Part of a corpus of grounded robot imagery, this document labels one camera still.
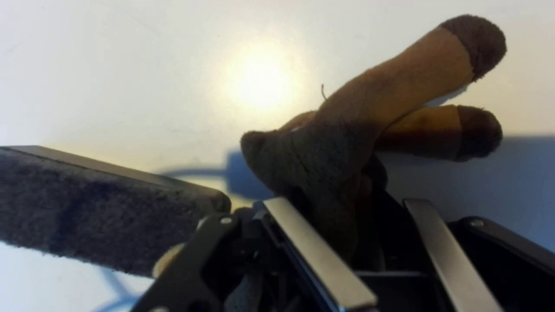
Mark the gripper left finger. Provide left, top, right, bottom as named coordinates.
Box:
left=132, top=197, right=379, bottom=312

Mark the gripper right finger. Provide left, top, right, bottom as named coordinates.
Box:
left=403, top=198, right=555, bottom=312

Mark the brown plush toy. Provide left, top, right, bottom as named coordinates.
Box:
left=240, top=15, right=509, bottom=268

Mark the dark grey eraser block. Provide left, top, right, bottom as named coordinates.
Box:
left=0, top=145, right=233, bottom=278

